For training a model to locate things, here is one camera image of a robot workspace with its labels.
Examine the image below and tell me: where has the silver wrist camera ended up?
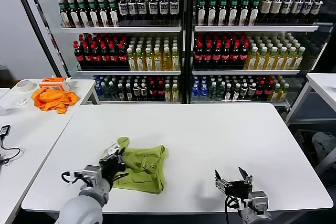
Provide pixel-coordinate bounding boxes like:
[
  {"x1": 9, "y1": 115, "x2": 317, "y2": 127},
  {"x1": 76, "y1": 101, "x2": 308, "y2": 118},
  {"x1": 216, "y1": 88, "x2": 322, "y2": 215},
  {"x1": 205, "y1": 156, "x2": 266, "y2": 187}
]
[
  {"x1": 74, "y1": 165, "x2": 102, "y2": 187},
  {"x1": 248, "y1": 191, "x2": 270, "y2": 213}
]

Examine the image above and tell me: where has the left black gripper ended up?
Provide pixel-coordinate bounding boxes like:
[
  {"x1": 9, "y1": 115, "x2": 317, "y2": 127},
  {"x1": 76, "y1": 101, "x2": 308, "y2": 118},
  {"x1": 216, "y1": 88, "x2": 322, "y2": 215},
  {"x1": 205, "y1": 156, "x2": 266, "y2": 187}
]
[{"x1": 99, "y1": 142, "x2": 127, "y2": 180}]

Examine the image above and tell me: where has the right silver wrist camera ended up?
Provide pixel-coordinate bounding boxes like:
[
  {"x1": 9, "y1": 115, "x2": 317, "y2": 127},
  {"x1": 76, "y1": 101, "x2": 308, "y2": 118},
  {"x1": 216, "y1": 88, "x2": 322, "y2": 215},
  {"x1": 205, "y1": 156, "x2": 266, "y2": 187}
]
[{"x1": 248, "y1": 191, "x2": 270, "y2": 213}]

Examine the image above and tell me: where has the beige label dark bottle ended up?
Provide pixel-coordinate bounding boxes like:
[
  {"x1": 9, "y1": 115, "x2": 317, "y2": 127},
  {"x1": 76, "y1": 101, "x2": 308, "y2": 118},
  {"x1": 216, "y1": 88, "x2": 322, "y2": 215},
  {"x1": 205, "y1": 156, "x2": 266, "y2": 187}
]
[
  {"x1": 269, "y1": 0, "x2": 283, "y2": 20},
  {"x1": 259, "y1": 0, "x2": 272, "y2": 20}
]

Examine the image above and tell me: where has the beige masking tape roll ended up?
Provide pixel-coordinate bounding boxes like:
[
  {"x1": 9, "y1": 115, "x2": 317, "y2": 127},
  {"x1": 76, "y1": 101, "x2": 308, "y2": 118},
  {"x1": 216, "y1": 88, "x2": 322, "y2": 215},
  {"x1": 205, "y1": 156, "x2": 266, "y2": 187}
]
[{"x1": 16, "y1": 79, "x2": 35, "y2": 93}]

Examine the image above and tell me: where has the crumpled orange cloth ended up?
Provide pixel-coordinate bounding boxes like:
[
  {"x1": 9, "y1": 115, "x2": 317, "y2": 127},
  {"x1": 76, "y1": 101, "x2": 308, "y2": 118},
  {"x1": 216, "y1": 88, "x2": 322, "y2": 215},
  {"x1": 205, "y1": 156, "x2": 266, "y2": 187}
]
[{"x1": 31, "y1": 88, "x2": 79, "y2": 114}]

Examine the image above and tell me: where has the white cap blue label bottle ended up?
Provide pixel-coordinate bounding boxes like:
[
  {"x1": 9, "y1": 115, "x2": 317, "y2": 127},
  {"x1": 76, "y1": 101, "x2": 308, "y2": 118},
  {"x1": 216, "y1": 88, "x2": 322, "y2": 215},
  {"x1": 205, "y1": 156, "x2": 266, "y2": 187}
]
[
  {"x1": 128, "y1": 0, "x2": 139, "y2": 22},
  {"x1": 136, "y1": 0, "x2": 147, "y2": 22},
  {"x1": 290, "y1": 0, "x2": 304, "y2": 21},
  {"x1": 148, "y1": 0, "x2": 159, "y2": 22},
  {"x1": 118, "y1": 0, "x2": 129, "y2": 22},
  {"x1": 309, "y1": 0, "x2": 324, "y2": 22},
  {"x1": 169, "y1": 0, "x2": 180, "y2": 21},
  {"x1": 300, "y1": 0, "x2": 314, "y2": 22},
  {"x1": 159, "y1": 0, "x2": 169, "y2": 22},
  {"x1": 279, "y1": 0, "x2": 293, "y2": 21}
]

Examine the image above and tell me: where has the black slanted door frame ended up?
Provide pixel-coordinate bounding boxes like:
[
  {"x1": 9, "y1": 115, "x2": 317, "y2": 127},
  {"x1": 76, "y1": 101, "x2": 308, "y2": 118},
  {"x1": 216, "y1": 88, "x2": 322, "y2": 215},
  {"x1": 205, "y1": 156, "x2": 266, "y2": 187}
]
[{"x1": 8, "y1": 0, "x2": 69, "y2": 79}]

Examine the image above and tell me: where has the white side table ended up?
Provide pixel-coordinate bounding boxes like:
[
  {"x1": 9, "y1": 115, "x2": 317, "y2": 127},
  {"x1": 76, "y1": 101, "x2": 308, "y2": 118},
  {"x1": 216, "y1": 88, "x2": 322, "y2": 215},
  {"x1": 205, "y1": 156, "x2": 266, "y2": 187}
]
[
  {"x1": 0, "y1": 78, "x2": 100, "y2": 120},
  {"x1": 285, "y1": 72, "x2": 336, "y2": 126}
]

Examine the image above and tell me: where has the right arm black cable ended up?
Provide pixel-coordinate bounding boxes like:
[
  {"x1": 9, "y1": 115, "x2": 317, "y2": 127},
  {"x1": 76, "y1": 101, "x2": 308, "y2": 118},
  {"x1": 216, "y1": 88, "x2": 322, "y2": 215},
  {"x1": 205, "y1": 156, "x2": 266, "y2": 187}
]
[{"x1": 224, "y1": 195, "x2": 245, "y2": 224}]

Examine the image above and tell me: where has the pale cloth bundle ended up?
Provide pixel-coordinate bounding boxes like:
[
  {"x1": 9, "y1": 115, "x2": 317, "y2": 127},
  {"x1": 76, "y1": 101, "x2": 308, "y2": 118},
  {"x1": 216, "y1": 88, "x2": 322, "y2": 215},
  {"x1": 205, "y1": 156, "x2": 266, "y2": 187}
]
[{"x1": 311, "y1": 131, "x2": 336, "y2": 162}]

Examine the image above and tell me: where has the black cabinet post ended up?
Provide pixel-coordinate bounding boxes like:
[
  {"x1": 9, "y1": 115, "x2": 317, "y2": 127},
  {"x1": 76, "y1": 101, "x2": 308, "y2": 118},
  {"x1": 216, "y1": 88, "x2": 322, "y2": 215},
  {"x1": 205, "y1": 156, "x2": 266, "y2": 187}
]
[{"x1": 181, "y1": 0, "x2": 197, "y2": 104}]

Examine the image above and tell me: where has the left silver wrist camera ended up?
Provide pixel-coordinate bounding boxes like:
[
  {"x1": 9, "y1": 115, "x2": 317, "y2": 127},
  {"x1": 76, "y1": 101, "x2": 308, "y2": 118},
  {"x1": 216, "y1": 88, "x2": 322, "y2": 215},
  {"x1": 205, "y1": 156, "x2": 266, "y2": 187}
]
[{"x1": 74, "y1": 165, "x2": 102, "y2": 187}]

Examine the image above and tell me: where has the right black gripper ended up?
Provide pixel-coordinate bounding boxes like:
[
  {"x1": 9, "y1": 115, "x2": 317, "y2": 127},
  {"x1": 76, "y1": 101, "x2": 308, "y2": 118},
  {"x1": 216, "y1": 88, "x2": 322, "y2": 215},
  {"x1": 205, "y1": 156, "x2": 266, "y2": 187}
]
[{"x1": 214, "y1": 166, "x2": 254, "y2": 199}]

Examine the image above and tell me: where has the blue water bottle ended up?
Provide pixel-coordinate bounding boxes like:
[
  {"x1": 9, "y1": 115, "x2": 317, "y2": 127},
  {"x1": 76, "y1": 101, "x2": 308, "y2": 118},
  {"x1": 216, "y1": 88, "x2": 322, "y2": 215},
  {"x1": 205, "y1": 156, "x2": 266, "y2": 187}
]
[
  {"x1": 94, "y1": 81, "x2": 103, "y2": 98},
  {"x1": 191, "y1": 83, "x2": 200, "y2": 101},
  {"x1": 199, "y1": 82, "x2": 208, "y2": 101}
]

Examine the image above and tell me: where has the light green t-shirt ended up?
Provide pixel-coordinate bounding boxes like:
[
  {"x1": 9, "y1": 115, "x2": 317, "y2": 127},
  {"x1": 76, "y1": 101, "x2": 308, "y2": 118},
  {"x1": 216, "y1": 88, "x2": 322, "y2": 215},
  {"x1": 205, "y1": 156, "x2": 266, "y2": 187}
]
[{"x1": 103, "y1": 136, "x2": 169, "y2": 195}]

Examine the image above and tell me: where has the orange and white box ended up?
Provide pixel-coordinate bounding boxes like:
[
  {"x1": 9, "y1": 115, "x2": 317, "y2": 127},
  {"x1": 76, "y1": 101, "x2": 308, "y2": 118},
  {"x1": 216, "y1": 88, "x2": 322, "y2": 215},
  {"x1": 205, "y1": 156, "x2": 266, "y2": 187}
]
[{"x1": 39, "y1": 77, "x2": 72, "y2": 91}]

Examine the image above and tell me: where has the green cap dark tea bottle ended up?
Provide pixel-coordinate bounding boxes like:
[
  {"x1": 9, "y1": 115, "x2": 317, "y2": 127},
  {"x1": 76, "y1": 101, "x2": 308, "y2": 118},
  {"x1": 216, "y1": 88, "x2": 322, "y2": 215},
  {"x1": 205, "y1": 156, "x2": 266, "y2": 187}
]
[
  {"x1": 228, "y1": 0, "x2": 239, "y2": 26},
  {"x1": 248, "y1": 0, "x2": 261, "y2": 26},
  {"x1": 197, "y1": 0, "x2": 207, "y2": 26},
  {"x1": 98, "y1": 0, "x2": 110, "y2": 27},
  {"x1": 108, "y1": 0, "x2": 120, "y2": 27},
  {"x1": 207, "y1": 0, "x2": 218, "y2": 26},
  {"x1": 58, "y1": 0, "x2": 72, "y2": 27},
  {"x1": 67, "y1": 0, "x2": 81, "y2": 27},
  {"x1": 77, "y1": 0, "x2": 90, "y2": 27},
  {"x1": 218, "y1": 0, "x2": 228, "y2": 26},
  {"x1": 238, "y1": 0, "x2": 250, "y2": 26},
  {"x1": 87, "y1": 0, "x2": 100, "y2": 27}
]

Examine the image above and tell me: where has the black storage crate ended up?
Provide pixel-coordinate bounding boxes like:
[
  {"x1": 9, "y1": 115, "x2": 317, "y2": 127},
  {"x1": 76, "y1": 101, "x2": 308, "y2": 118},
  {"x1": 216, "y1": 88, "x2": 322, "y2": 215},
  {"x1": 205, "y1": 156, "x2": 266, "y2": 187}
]
[{"x1": 293, "y1": 129, "x2": 336, "y2": 175}]

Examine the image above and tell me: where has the thin black adapter cable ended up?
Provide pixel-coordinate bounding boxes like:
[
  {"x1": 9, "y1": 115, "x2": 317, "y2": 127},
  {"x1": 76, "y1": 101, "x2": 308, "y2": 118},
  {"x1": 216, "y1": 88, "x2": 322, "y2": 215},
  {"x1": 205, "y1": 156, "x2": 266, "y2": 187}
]
[{"x1": 0, "y1": 136, "x2": 22, "y2": 166}]

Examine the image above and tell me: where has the red cap cola bottle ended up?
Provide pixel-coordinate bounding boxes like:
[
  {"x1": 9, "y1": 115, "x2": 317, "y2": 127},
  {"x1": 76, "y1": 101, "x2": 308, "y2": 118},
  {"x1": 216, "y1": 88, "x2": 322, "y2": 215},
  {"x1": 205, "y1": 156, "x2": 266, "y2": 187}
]
[
  {"x1": 220, "y1": 42, "x2": 231, "y2": 69},
  {"x1": 194, "y1": 41, "x2": 204, "y2": 69},
  {"x1": 264, "y1": 80, "x2": 274, "y2": 100},
  {"x1": 73, "y1": 40, "x2": 85, "y2": 69},
  {"x1": 212, "y1": 42, "x2": 222, "y2": 69},
  {"x1": 256, "y1": 80, "x2": 265, "y2": 100},
  {"x1": 82, "y1": 41, "x2": 93, "y2": 69},
  {"x1": 117, "y1": 41, "x2": 129, "y2": 69},
  {"x1": 149, "y1": 81, "x2": 158, "y2": 101},
  {"x1": 156, "y1": 81, "x2": 165, "y2": 101},
  {"x1": 100, "y1": 41, "x2": 111, "y2": 69},
  {"x1": 203, "y1": 42, "x2": 213, "y2": 69},
  {"x1": 238, "y1": 40, "x2": 249, "y2": 69},
  {"x1": 109, "y1": 41, "x2": 119, "y2": 69},
  {"x1": 230, "y1": 41, "x2": 240, "y2": 69},
  {"x1": 91, "y1": 41, "x2": 102, "y2": 69}
]

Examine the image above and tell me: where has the white shelf board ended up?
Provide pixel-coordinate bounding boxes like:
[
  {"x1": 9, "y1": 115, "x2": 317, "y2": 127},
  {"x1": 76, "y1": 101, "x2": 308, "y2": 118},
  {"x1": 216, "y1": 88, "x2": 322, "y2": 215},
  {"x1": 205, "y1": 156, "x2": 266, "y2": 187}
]
[
  {"x1": 99, "y1": 100, "x2": 181, "y2": 104},
  {"x1": 60, "y1": 26, "x2": 182, "y2": 34},
  {"x1": 76, "y1": 70, "x2": 181, "y2": 76},
  {"x1": 192, "y1": 69, "x2": 300, "y2": 75},
  {"x1": 194, "y1": 25, "x2": 320, "y2": 33},
  {"x1": 191, "y1": 100, "x2": 289, "y2": 104}
]

